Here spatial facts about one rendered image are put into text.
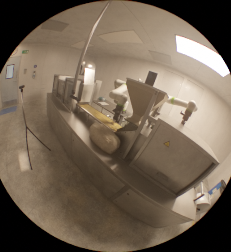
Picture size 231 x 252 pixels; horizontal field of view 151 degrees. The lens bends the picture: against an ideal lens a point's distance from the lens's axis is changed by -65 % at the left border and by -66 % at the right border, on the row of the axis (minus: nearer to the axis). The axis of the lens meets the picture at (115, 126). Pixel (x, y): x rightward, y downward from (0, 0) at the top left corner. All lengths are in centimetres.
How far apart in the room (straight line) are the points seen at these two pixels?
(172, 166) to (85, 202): 123
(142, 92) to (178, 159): 60
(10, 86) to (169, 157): 524
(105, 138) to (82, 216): 117
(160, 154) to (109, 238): 134
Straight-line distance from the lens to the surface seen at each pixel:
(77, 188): 153
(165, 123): 63
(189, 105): 111
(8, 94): 498
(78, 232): 149
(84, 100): 145
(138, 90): 72
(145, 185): 87
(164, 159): 77
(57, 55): 487
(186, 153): 74
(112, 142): 81
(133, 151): 90
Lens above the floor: 146
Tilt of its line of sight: 28 degrees down
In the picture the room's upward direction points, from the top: 20 degrees clockwise
